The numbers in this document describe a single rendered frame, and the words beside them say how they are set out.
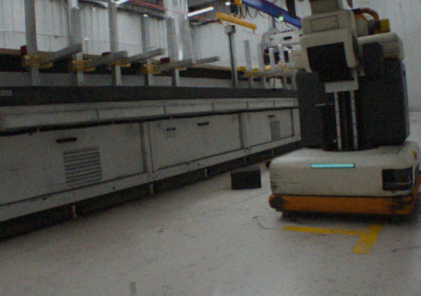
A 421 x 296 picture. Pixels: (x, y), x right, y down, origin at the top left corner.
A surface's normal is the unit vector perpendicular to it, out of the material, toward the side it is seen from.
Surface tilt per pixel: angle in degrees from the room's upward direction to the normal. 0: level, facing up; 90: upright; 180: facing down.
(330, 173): 90
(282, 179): 90
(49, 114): 90
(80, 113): 90
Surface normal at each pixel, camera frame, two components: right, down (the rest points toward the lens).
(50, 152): 0.82, -0.04
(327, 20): -0.55, 0.23
